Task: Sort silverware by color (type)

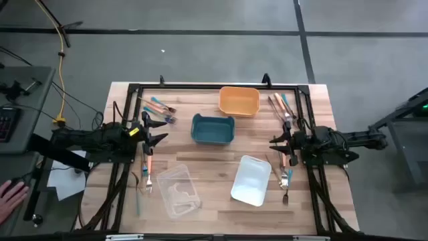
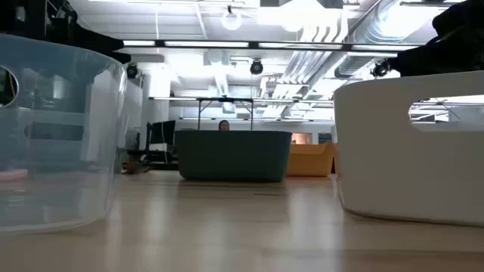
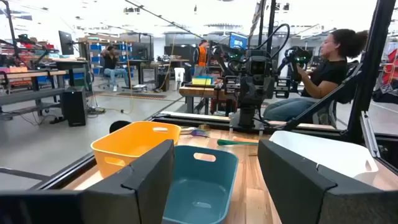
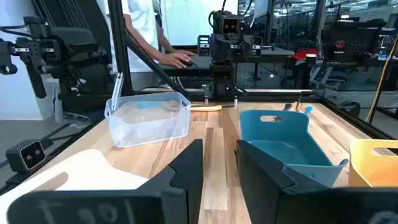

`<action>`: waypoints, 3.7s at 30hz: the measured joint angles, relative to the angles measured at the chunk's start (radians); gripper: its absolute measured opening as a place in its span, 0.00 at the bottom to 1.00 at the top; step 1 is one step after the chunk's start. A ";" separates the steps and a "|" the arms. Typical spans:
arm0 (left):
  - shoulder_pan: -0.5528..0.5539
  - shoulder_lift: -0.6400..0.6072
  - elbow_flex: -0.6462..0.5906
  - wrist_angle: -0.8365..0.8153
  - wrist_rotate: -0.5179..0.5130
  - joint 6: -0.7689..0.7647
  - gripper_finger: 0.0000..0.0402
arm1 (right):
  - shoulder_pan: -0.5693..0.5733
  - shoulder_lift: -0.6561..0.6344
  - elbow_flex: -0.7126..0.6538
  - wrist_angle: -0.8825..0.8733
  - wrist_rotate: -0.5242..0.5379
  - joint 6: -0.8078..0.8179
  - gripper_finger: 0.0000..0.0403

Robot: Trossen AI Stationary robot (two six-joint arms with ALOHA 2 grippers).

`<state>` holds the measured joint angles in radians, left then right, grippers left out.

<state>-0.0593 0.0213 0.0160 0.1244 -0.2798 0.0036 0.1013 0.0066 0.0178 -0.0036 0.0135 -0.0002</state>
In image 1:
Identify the black aluminium table frame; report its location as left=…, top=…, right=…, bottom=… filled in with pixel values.
left=72, top=82, right=360, bottom=241

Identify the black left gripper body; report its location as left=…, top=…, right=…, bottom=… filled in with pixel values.
left=133, top=111, right=154, bottom=157

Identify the black device with green light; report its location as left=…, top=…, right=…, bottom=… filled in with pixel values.
left=413, top=87, right=428, bottom=118

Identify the clear plastic bin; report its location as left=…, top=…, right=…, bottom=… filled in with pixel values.
left=156, top=163, right=202, bottom=221

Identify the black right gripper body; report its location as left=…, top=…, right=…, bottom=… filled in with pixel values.
left=284, top=120, right=306, bottom=167

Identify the black flat bar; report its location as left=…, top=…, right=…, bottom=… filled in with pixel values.
left=28, top=133, right=92, bottom=173

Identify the black cable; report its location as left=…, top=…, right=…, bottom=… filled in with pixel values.
left=0, top=46, right=33, bottom=66
left=49, top=82, right=104, bottom=130

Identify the grey desk extension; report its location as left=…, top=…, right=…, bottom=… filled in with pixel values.
left=0, top=152, right=41, bottom=237

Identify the teal plastic bin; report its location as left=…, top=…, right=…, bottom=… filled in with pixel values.
left=190, top=112, right=236, bottom=146

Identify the white paper sheet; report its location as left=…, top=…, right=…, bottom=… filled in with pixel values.
left=46, top=150, right=88, bottom=202

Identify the teal-handled black utensil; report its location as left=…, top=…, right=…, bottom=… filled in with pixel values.
left=130, top=171, right=141, bottom=217

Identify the person's hand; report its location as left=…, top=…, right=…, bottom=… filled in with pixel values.
left=0, top=179, right=31, bottom=226

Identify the yellow cable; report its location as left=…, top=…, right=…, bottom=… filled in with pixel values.
left=33, top=0, right=68, bottom=127

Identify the black clamp device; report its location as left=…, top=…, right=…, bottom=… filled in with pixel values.
left=0, top=78, right=43, bottom=102

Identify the teal-handled blue fork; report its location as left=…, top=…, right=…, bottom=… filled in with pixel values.
left=143, top=106, right=178, bottom=125

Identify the silver metal bracket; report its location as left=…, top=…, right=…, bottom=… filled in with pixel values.
left=292, top=235, right=331, bottom=241
left=105, top=234, right=145, bottom=241

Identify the teal-handled black fork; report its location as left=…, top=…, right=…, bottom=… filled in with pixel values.
left=150, top=96, right=177, bottom=114
left=282, top=168, right=294, bottom=206
left=280, top=93, right=298, bottom=121

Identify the grey metal cart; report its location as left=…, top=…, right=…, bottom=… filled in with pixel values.
left=368, top=86, right=428, bottom=194

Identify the orange plastic bin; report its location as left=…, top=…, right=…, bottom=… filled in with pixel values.
left=218, top=86, right=261, bottom=118

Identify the black computer mouse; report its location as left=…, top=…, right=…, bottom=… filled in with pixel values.
left=1, top=179, right=30, bottom=198

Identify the grey desk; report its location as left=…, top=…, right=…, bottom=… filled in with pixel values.
left=0, top=66, right=56, bottom=155

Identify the white plastic bin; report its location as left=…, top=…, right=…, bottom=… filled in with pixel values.
left=229, top=154, right=273, bottom=208

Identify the black tripod stand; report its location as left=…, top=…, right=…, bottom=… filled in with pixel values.
left=35, top=0, right=84, bottom=48

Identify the black keyboard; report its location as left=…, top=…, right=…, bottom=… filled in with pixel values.
left=0, top=106, right=21, bottom=143

